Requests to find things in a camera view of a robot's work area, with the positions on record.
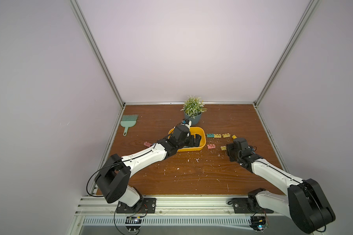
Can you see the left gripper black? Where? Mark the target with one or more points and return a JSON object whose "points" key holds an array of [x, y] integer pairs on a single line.
{"points": [[196, 142]]}

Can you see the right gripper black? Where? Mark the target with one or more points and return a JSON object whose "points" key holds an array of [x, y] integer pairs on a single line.
{"points": [[231, 150]]}

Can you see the yellow plastic storage box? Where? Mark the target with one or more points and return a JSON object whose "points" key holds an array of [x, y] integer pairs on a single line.
{"points": [[196, 132]]}

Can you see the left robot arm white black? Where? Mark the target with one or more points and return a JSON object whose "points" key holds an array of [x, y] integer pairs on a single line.
{"points": [[113, 177]]}

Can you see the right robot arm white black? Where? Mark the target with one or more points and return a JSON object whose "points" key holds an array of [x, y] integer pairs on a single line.
{"points": [[303, 201]]}

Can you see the potted plant blue-grey pot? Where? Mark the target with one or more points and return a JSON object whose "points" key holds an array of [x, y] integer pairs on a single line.
{"points": [[193, 108]]}

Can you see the green hand brush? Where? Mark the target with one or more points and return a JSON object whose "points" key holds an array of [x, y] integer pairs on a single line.
{"points": [[127, 122]]}

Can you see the right controller board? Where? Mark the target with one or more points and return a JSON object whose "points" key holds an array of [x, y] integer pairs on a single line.
{"points": [[258, 223]]}

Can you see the controller board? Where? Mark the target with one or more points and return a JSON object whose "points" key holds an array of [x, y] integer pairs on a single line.
{"points": [[258, 223], [133, 224]]}

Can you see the left controller board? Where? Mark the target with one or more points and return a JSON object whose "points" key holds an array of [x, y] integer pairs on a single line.
{"points": [[133, 224]]}

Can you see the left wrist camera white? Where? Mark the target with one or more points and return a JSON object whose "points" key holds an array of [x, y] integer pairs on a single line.
{"points": [[187, 123]]}

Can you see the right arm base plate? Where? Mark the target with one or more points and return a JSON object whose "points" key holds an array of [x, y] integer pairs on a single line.
{"points": [[246, 205]]}

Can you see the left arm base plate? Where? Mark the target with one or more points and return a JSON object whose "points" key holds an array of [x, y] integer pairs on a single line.
{"points": [[144, 205]]}

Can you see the aluminium front rail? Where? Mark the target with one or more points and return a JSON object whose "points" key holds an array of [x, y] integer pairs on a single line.
{"points": [[166, 205]]}

